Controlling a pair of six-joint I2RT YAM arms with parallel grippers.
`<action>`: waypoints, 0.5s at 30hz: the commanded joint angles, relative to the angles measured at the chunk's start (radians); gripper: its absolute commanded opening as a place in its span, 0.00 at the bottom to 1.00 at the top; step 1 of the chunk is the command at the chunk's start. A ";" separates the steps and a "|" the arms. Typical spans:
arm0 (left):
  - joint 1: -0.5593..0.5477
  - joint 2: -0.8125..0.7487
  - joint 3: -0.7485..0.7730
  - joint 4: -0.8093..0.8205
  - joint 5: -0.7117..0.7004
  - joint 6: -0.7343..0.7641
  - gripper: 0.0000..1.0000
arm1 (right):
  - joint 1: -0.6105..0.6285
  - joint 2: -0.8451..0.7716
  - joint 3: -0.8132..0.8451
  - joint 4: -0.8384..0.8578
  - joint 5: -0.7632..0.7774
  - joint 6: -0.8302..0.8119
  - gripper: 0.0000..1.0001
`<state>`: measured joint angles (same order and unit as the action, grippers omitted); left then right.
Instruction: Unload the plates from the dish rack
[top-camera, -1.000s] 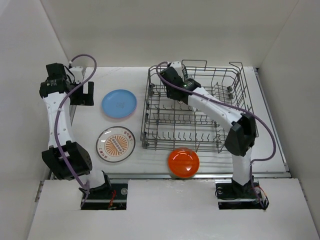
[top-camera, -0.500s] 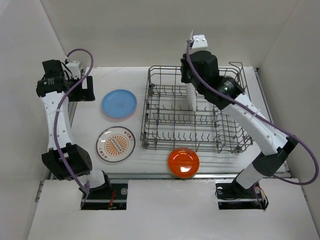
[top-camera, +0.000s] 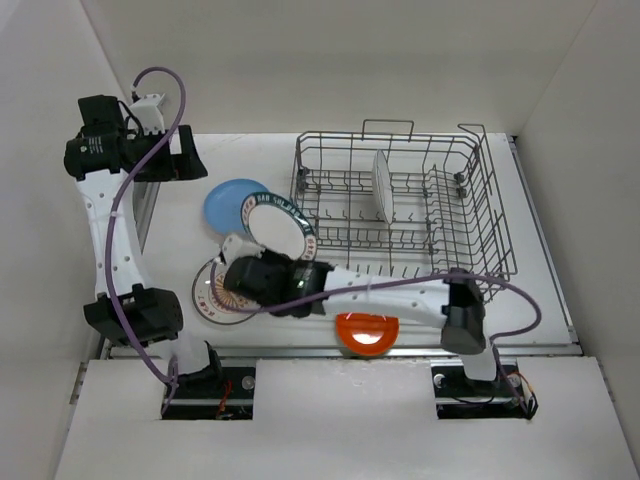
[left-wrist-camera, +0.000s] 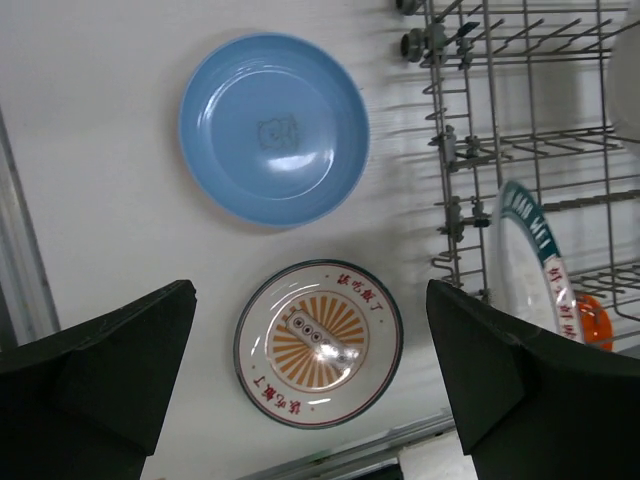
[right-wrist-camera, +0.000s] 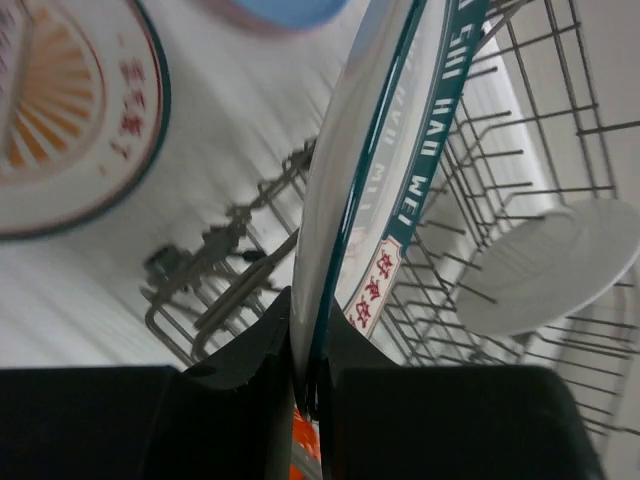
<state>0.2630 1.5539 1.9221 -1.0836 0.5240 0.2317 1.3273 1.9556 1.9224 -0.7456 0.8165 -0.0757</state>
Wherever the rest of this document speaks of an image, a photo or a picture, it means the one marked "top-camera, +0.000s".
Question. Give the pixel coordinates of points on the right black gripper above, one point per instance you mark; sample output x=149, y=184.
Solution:
x=273, y=253

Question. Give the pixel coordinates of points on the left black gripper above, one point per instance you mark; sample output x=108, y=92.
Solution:
x=188, y=166

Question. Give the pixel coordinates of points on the blue plastic plate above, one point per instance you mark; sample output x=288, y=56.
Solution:
x=222, y=206

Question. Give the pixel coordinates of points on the teal rimmed ceramic plate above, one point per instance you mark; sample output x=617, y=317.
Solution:
x=279, y=225

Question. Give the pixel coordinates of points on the orange sunburst ceramic plate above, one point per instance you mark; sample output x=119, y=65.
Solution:
x=213, y=302

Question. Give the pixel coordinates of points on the orange plastic plate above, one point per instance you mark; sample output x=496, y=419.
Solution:
x=366, y=334

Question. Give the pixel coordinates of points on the white blue-line ceramic plate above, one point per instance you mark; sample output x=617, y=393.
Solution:
x=381, y=186

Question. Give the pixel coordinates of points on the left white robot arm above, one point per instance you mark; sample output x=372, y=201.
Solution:
x=111, y=142

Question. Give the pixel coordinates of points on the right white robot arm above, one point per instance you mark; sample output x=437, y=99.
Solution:
x=450, y=302

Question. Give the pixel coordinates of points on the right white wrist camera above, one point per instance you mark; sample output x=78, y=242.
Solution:
x=235, y=247

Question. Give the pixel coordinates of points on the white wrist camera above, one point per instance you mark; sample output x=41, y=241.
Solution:
x=149, y=111
x=235, y=247

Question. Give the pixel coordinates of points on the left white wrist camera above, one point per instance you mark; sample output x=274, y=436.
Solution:
x=149, y=111

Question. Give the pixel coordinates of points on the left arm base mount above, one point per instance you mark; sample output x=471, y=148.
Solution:
x=227, y=395

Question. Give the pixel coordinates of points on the grey wire dish rack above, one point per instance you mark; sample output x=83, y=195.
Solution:
x=448, y=208

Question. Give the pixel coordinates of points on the aluminium front rail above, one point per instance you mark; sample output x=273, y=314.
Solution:
x=334, y=352

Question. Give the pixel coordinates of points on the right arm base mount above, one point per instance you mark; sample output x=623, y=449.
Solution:
x=509, y=396

